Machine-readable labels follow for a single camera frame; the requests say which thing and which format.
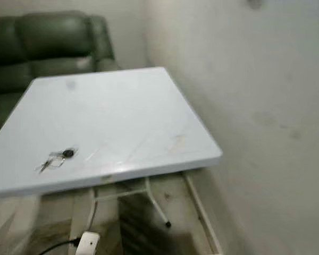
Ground keys with black fob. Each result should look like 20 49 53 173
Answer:
36 148 78 174

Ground dark green leather sofa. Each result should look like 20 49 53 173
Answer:
0 11 121 145

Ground white folding table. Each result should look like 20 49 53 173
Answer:
0 66 223 230

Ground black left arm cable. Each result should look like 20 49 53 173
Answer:
39 238 79 255

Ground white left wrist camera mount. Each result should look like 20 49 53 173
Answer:
76 231 100 255

